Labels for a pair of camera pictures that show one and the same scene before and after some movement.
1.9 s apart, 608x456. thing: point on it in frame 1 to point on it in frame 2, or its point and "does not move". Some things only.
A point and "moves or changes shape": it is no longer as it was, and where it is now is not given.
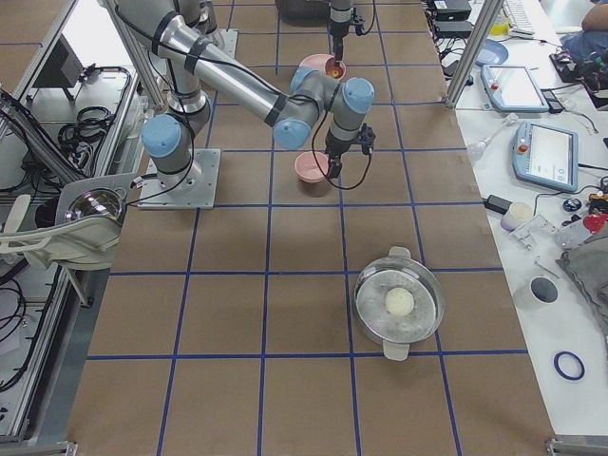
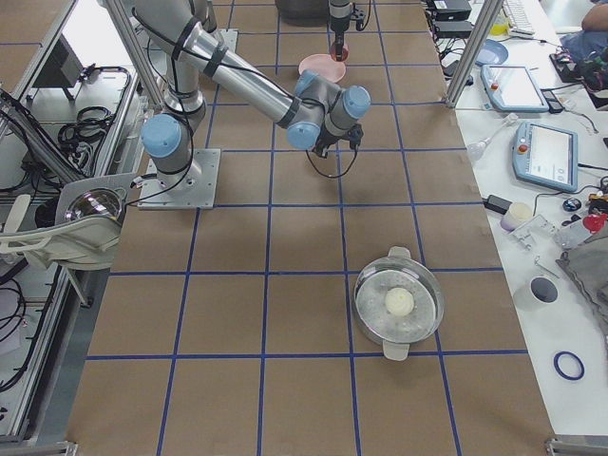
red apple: (335, 72) moves or changes shape
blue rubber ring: (562, 372) does not move
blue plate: (492, 52) does not move
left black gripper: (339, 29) does not move
